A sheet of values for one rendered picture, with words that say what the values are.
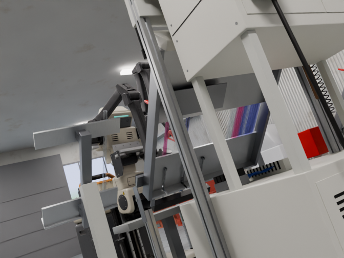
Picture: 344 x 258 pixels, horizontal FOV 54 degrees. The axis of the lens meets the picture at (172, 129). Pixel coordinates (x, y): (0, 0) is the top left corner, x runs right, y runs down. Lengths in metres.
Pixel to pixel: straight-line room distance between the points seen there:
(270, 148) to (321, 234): 4.98
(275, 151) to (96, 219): 4.62
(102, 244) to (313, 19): 1.07
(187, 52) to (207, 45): 0.11
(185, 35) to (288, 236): 0.67
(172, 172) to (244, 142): 0.46
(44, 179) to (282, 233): 8.89
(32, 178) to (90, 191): 8.20
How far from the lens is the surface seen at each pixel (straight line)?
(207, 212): 1.14
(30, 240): 9.40
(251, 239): 1.06
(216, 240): 1.15
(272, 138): 5.82
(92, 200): 1.40
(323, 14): 1.17
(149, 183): 1.55
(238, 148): 1.86
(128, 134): 2.40
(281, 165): 1.32
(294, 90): 6.26
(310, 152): 2.12
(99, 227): 1.39
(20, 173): 9.58
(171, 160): 1.60
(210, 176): 1.79
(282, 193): 0.91
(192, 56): 1.09
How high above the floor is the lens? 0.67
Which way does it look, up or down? 11 degrees up
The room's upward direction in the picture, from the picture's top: 18 degrees counter-clockwise
